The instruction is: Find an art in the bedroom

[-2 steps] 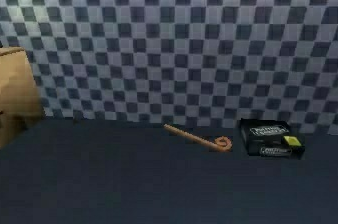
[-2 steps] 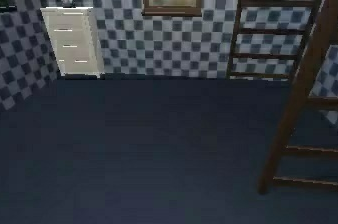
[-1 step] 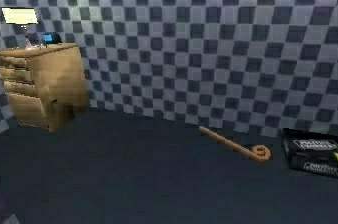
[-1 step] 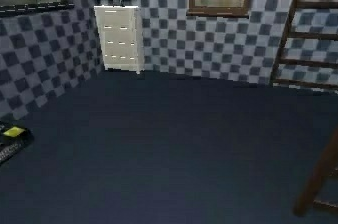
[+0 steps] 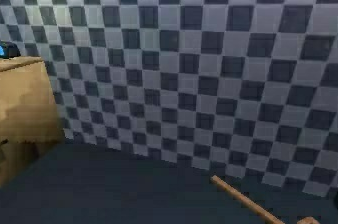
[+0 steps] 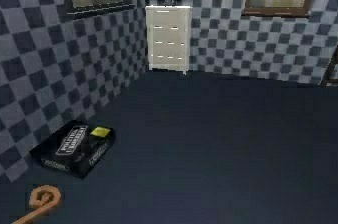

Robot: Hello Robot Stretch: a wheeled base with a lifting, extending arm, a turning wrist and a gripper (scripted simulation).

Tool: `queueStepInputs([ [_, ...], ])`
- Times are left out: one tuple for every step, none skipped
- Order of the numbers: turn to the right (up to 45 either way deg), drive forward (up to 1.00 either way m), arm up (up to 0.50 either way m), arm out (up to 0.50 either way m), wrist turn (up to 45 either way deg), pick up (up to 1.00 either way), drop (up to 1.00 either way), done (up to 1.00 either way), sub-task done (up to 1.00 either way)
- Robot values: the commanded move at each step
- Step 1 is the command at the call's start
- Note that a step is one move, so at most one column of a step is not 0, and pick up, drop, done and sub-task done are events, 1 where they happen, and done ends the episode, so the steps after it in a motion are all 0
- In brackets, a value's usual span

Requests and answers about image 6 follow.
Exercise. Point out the brown curled wooden stick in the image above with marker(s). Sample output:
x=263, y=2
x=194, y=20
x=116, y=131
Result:
x=43, y=200

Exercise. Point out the dark framed window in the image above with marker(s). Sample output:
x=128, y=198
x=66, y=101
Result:
x=100, y=5

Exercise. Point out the brown framed window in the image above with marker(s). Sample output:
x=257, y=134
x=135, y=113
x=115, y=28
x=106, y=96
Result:
x=277, y=6

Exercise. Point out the black printed box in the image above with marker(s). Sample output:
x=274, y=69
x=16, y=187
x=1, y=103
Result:
x=73, y=150

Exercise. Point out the white chest of drawers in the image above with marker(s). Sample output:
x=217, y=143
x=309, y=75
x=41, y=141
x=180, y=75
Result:
x=168, y=40

